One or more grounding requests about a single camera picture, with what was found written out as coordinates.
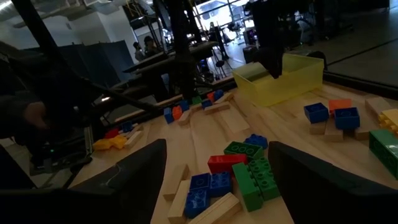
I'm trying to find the yellow plastic brick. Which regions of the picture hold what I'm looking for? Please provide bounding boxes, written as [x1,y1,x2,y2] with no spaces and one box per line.
[377,108,398,136]

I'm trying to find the black workstation desk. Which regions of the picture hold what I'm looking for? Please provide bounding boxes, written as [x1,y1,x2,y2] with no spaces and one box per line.
[123,41,218,77]

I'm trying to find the blue room divider panel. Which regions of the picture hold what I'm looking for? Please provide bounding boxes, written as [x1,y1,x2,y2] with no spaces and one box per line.
[58,39,136,90]

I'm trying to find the person's hand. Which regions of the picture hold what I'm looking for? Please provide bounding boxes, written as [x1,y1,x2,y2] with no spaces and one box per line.
[23,101,50,130]

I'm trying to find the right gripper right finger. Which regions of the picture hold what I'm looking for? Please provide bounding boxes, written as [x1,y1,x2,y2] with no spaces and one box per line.
[267,141,398,224]

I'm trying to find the person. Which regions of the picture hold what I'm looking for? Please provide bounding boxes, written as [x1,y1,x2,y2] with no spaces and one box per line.
[142,35,161,58]
[0,40,94,175]
[132,41,147,62]

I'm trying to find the yellow translucent plastic bin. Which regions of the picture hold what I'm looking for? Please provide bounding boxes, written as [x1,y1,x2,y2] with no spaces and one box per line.
[231,52,325,108]

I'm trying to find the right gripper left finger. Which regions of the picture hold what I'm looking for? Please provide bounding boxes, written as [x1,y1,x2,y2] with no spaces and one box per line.
[0,138,168,224]

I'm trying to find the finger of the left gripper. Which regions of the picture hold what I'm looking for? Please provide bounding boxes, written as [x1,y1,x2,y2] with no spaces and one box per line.
[273,52,285,79]
[259,50,275,76]

